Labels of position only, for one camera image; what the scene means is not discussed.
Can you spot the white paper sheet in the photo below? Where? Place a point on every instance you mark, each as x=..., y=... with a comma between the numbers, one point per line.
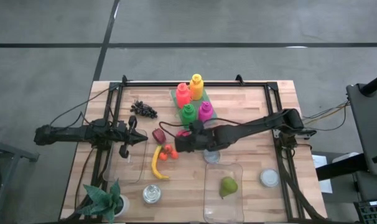
x=320, y=161

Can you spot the pink plastic bottle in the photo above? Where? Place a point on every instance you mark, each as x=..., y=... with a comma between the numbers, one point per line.
x=205, y=112

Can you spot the black desk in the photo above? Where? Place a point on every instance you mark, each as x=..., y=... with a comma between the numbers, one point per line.
x=372, y=130

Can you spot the yellow plastic bottle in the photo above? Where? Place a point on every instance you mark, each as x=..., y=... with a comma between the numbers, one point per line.
x=196, y=90

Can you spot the dark red apple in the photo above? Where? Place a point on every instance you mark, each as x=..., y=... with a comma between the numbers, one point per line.
x=159, y=136

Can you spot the light purple bracket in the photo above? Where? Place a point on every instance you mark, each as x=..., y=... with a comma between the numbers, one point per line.
x=277, y=134

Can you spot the silver tin can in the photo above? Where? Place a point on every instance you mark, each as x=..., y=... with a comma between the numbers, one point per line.
x=151, y=193

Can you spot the teal translucent tray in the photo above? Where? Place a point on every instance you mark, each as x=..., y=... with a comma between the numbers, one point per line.
x=178, y=112

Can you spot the tin can with red label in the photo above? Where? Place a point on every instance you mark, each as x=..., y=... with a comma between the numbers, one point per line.
x=211, y=158

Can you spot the keyboard with coloured keys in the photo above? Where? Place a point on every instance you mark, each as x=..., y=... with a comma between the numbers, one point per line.
x=372, y=213

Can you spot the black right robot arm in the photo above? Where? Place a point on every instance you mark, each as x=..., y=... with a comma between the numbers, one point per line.
x=254, y=127

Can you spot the black frame clamp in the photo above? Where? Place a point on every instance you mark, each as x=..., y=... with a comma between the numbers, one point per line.
x=124, y=79
x=239, y=79

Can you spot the clear plastic bin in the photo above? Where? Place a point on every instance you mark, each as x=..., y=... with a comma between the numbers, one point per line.
x=129, y=168
x=213, y=193

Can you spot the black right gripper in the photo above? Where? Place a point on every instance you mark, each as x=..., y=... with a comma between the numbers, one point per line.
x=205, y=140

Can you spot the yellow banana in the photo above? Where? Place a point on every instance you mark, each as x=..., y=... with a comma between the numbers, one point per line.
x=154, y=165

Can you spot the tin can with white label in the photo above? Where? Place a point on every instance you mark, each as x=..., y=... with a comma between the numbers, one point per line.
x=269, y=178

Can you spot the green pear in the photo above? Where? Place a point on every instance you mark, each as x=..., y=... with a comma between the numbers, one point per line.
x=229, y=186

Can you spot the orange plastic bottle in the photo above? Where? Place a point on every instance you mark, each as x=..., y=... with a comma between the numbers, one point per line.
x=183, y=98

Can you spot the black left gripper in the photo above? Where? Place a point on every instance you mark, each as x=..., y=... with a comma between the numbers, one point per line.
x=121, y=135

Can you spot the green plastic bottle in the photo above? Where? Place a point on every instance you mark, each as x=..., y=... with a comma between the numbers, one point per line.
x=188, y=114

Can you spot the grey metal stand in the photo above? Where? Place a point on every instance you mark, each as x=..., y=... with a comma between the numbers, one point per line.
x=8, y=152

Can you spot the black aluminium frame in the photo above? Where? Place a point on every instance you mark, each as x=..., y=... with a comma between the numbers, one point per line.
x=145, y=84

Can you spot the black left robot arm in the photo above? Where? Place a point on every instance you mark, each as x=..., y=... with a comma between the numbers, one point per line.
x=67, y=134

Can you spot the potted green plant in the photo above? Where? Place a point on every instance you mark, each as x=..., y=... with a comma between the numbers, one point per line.
x=103, y=202

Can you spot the dark grape bunch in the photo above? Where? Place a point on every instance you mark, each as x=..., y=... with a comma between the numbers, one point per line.
x=143, y=109

